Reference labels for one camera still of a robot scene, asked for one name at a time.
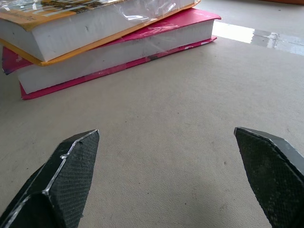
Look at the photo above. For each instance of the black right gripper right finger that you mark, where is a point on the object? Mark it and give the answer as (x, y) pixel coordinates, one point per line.
(273, 180)

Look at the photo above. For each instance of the pink covered thick book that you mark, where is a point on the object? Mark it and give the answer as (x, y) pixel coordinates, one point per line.
(128, 54)

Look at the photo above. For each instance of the yellow covered thick book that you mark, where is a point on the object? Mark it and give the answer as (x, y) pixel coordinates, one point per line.
(71, 33)

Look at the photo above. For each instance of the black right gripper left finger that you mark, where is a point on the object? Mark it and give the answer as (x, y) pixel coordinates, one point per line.
(64, 187)

